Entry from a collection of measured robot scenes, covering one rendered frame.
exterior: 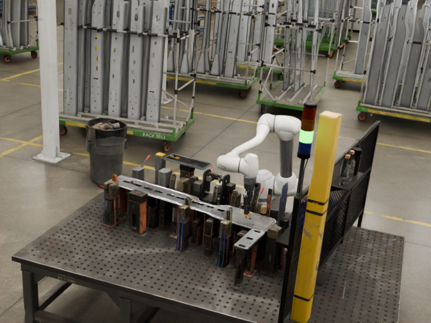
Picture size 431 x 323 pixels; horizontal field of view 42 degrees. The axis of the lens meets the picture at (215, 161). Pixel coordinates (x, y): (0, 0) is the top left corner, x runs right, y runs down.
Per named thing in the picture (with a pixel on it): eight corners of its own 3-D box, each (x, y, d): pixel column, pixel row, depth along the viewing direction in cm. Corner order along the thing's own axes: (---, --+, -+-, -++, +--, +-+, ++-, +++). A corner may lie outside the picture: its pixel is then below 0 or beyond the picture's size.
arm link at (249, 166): (258, 173, 395) (240, 170, 397) (261, 152, 389) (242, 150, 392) (256, 179, 385) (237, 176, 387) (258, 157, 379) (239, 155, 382)
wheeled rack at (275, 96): (309, 123, 995) (323, 21, 932) (254, 114, 1022) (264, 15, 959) (324, 99, 1166) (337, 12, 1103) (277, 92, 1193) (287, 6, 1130)
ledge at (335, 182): (325, 191, 360) (329, 166, 354) (341, 175, 390) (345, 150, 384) (347, 198, 354) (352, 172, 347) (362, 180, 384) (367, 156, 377)
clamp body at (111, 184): (99, 226, 438) (99, 183, 425) (111, 219, 450) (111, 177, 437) (110, 229, 434) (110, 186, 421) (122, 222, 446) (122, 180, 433)
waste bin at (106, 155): (76, 182, 683) (76, 125, 657) (99, 168, 730) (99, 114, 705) (113, 191, 668) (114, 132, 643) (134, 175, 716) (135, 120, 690)
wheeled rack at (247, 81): (156, 86, 1162) (159, -2, 1099) (172, 77, 1252) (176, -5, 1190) (245, 100, 1116) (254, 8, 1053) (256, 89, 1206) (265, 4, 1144)
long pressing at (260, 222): (104, 184, 442) (104, 182, 442) (121, 175, 461) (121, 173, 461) (265, 233, 384) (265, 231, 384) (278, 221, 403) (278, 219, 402)
